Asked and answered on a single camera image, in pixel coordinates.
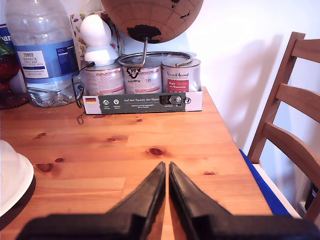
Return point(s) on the red glass goblet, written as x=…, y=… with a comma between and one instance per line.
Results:
x=7, y=67

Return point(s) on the tin can recycling symbol label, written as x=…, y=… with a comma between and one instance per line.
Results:
x=142, y=80

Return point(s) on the blue seat cushion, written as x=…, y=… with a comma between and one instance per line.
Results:
x=265, y=187

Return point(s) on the blue Ciobar packet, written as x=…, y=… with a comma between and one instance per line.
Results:
x=5, y=35

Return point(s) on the tin can red label panel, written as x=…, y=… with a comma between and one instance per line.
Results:
x=180, y=77

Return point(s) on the white round security camera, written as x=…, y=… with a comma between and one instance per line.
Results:
x=96, y=30

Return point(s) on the tin can pink white label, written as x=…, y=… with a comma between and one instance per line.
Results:
x=102, y=80

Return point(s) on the wooden chair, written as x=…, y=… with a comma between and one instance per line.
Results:
x=300, y=100

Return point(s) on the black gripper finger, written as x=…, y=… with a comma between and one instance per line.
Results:
x=190, y=200
x=150, y=195

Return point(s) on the large clear water bottle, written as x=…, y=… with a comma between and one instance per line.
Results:
x=42, y=37

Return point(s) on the white green cardboard can tray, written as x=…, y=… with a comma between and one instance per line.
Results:
x=140, y=102

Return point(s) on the cork globe on metal stand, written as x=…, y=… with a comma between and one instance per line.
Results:
x=150, y=15

